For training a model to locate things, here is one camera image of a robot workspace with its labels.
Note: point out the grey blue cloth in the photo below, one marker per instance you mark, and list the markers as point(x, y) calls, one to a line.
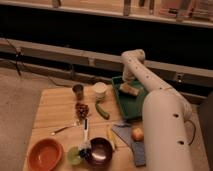
point(123, 131)

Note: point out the orange bowl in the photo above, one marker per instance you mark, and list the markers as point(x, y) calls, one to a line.
point(44, 155)

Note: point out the green plastic tray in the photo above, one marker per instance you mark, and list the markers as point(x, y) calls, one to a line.
point(130, 106)

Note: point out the tan rectangular eraser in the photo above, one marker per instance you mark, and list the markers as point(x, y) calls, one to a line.
point(126, 88)

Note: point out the white cylindrical cup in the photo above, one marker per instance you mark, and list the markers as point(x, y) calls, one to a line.
point(99, 89)

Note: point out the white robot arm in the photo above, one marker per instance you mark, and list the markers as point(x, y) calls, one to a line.
point(164, 112)

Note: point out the purple bowl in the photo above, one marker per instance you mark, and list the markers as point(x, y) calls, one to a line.
point(100, 153)

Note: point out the peach fruit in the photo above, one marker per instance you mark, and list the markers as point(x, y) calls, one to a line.
point(137, 134)

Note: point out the brown grape cluster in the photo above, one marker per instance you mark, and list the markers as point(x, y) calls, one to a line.
point(82, 110)

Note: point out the small metal cup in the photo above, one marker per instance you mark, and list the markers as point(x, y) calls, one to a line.
point(78, 90)

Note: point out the white handled brush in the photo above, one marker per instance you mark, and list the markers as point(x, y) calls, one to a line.
point(86, 145)

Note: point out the green cucumber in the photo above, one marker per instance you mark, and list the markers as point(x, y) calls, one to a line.
point(102, 113)

